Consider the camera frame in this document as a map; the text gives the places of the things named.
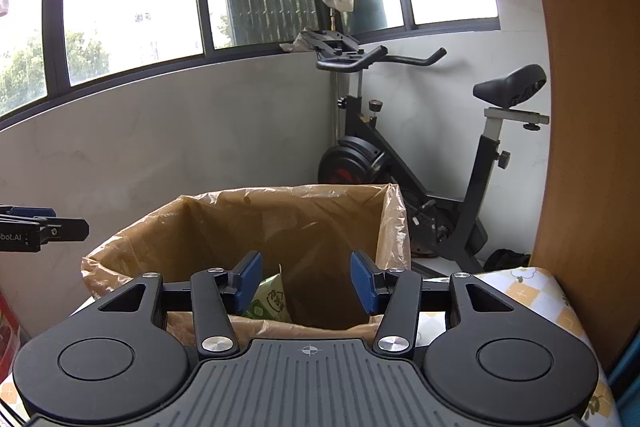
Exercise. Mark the wooden board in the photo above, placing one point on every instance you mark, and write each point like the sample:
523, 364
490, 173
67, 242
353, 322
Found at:
590, 107

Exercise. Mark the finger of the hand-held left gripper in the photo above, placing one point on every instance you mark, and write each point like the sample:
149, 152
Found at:
32, 211
65, 229

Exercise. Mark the floral checked tablecloth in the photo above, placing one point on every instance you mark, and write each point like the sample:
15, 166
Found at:
550, 307

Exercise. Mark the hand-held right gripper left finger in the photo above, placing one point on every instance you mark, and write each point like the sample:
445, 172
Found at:
250, 282

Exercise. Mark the black bag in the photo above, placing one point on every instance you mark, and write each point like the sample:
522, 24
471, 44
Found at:
506, 259

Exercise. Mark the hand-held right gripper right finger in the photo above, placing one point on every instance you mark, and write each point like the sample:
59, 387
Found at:
364, 282

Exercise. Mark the white crumpled paper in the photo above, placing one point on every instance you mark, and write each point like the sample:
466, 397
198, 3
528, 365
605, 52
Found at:
295, 43

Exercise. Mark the red box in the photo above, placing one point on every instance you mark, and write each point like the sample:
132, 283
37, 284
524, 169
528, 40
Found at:
9, 332

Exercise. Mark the black exercise bike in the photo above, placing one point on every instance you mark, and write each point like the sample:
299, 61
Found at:
480, 187

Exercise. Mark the light green snack packet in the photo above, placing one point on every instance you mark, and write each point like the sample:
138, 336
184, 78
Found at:
267, 302

